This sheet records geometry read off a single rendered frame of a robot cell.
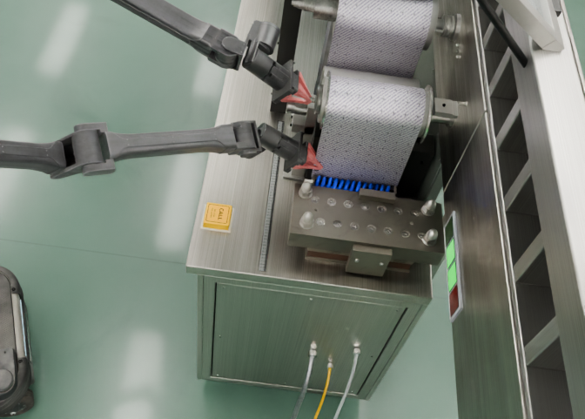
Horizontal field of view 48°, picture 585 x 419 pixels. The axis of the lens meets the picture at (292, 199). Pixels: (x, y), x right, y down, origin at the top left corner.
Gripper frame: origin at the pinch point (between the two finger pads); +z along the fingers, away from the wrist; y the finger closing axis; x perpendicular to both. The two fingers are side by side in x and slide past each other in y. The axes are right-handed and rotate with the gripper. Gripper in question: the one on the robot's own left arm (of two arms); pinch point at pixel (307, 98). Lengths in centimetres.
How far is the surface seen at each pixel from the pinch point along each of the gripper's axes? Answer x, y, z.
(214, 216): -36.7, 18.4, 2.1
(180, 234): -122, -30, 46
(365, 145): 5.4, 8.5, 15.6
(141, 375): -124, 33, 40
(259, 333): -56, 35, 38
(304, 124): -7.3, 0.0, 6.3
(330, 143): -0.9, 8.1, 9.5
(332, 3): 12.2, -22.7, -4.0
